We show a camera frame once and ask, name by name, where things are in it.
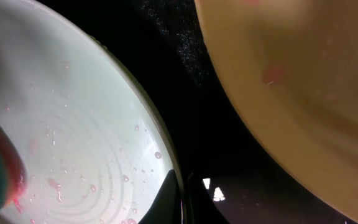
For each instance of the light green plate front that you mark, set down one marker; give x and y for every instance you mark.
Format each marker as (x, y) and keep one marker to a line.
(92, 145)

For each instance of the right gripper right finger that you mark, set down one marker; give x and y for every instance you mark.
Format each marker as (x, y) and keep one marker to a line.
(200, 208)

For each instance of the round black tray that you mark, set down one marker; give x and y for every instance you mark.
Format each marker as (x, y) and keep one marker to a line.
(161, 44)

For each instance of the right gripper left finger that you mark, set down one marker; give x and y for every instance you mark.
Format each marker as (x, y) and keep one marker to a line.
(166, 208)

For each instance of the yellow plate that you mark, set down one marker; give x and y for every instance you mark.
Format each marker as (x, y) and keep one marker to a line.
(290, 69)

